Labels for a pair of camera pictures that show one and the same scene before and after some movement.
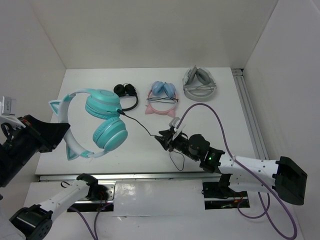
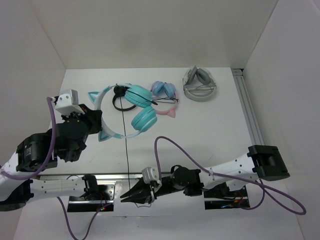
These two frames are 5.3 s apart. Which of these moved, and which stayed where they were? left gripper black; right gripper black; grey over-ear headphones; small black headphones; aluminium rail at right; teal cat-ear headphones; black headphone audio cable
Moved: black headphone audio cable; right gripper black; left gripper black; teal cat-ear headphones
Stayed: aluminium rail at right; small black headphones; grey over-ear headphones
